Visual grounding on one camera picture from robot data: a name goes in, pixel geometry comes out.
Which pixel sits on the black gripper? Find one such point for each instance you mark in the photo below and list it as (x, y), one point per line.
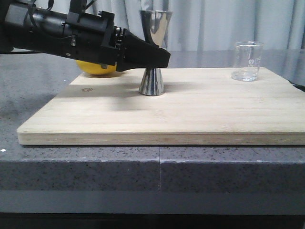
(98, 40)

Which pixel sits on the steel double jigger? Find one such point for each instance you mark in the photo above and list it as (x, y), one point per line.
(154, 25)

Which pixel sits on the small glass beaker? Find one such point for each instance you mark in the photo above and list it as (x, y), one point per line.
(247, 61)

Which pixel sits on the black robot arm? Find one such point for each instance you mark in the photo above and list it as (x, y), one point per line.
(25, 26)

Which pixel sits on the yellow lemon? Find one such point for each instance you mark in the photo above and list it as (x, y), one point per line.
(95, 69)

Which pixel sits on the grey curtain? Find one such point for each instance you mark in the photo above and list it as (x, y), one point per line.
(215, 25)

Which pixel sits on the wooden cutting board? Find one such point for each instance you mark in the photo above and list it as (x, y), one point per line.
(200, 106)

